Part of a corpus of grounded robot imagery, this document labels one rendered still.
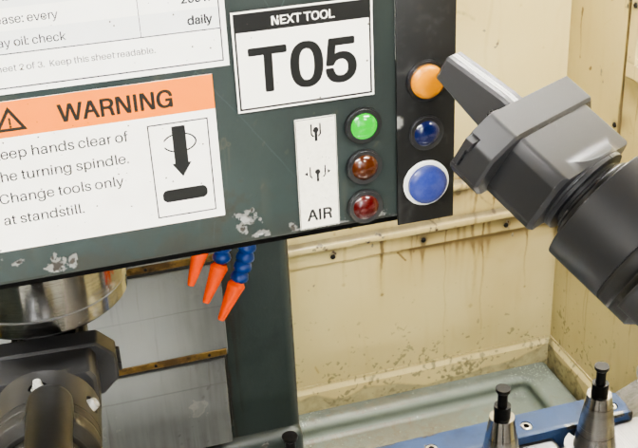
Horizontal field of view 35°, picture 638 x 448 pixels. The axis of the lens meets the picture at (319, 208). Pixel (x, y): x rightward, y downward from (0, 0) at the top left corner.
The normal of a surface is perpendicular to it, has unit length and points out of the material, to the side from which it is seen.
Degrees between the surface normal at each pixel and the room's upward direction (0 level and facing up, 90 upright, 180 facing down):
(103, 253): 90
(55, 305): 90
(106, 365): 89
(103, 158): 90
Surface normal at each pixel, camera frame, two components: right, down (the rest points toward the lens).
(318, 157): 0.29, 0.41
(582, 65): -0.96, 0.16
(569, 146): 0.33, -0.64
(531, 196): -0.69, 0.35
